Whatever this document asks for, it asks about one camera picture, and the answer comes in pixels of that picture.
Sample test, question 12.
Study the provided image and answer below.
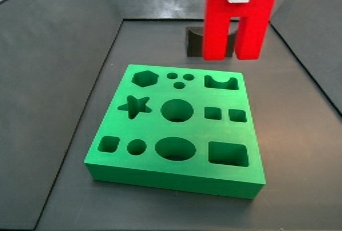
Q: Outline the green shape sorting board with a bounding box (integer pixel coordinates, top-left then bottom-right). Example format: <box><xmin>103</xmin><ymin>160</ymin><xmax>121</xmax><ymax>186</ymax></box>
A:
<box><xmin>85</xmin><ymin>64</ymin><xmax>266</xmax><ymax>199</ymax></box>

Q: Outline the black block holder stand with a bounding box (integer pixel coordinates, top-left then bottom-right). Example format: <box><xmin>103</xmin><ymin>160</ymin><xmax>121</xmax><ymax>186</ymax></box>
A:
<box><xmin>186</xmin><ymin>27</ymin><xmax>237</xmax><ymax>57</ymax></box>

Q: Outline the red double-square peg block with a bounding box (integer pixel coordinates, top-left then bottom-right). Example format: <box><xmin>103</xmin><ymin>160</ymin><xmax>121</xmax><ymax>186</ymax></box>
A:
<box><xmin>202</xmin><ymin>0</ymin><xmax>276</xmax><ymax>61</ymax></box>

